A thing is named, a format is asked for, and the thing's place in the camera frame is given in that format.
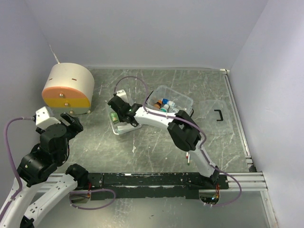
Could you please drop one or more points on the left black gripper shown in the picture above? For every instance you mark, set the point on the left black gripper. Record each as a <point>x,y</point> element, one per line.
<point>75,126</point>

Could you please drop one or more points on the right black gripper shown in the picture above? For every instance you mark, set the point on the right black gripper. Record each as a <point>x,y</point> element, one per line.
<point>120,118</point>

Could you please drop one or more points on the green small sachet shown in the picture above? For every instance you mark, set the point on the green small sachet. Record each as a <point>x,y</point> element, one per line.
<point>114,117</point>

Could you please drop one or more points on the clear compartment tray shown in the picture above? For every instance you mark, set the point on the clear compartment tray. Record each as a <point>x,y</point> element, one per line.
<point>114,126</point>

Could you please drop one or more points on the brown bottle orange cap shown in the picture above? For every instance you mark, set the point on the brown bottle orange cap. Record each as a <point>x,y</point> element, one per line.
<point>158,104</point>

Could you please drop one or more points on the clear plastic medicine box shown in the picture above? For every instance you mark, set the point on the clear plastic medicine box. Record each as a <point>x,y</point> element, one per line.
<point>178,98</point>

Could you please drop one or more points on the white bottle green label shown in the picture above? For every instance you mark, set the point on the white bottle green label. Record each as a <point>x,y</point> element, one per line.
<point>165,108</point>

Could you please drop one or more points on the white teal bandage wrappers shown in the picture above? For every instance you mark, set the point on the white teal bandage wrappers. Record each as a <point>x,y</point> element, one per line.
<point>124,128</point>

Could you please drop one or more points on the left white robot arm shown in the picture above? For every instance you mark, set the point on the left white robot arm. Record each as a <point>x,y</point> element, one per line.
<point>52,151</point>

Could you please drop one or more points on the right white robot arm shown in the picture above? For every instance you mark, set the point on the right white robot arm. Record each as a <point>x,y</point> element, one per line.
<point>185,133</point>

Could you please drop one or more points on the beige cylindrical drum device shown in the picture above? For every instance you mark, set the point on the beige cylindrical drum device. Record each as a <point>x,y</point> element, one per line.
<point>69,88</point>

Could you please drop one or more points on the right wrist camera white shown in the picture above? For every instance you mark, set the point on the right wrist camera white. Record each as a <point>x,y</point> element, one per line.
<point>123,95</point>

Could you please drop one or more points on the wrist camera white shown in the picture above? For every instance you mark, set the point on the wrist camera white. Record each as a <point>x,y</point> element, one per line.
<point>123,95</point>
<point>45,118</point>

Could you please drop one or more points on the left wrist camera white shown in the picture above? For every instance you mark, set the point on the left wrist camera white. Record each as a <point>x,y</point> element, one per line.
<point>45,118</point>

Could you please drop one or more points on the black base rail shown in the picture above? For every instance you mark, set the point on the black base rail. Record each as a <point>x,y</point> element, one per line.
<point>156,185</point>

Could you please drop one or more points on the clear box lid black handle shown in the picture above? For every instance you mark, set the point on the clear box lid black handle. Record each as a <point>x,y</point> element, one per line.
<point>215,116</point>

